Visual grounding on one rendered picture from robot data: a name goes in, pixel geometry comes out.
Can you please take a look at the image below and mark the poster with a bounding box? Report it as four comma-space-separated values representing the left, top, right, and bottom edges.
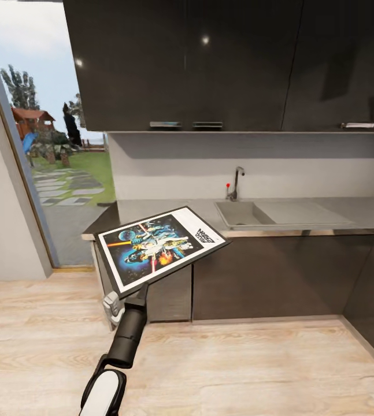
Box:
94, 206, 230, 301

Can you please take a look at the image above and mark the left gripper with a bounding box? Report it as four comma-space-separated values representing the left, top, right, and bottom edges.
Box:
114, 282, 149, 344

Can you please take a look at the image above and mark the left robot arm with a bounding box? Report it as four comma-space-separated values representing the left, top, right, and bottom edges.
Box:
79, 282, 149, 416

